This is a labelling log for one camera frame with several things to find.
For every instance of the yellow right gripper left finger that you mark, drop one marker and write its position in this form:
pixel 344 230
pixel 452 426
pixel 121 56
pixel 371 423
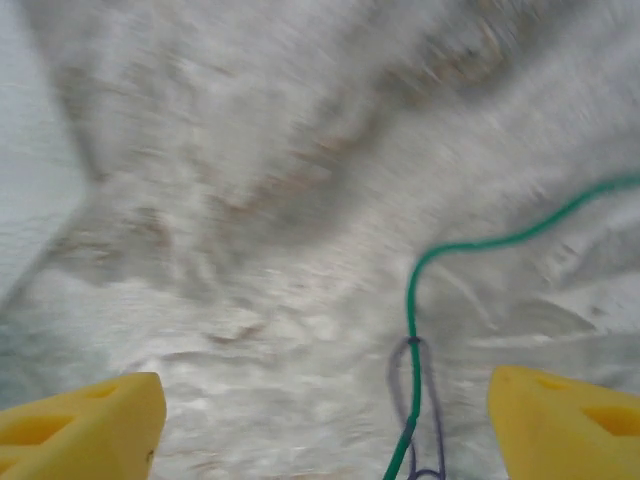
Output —
pixel 90 425

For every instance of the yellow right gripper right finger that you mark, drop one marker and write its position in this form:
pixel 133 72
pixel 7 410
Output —
pixel 560 425

